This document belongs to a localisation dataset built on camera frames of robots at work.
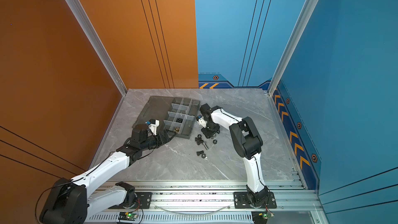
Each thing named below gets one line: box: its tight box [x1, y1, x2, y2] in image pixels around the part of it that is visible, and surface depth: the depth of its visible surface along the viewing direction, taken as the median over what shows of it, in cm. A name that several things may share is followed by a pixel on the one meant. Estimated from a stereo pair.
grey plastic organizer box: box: [132, 95, 201, 139], surface depth 108 cm
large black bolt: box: [194, 133, 204, 146], surface depth 96 cm
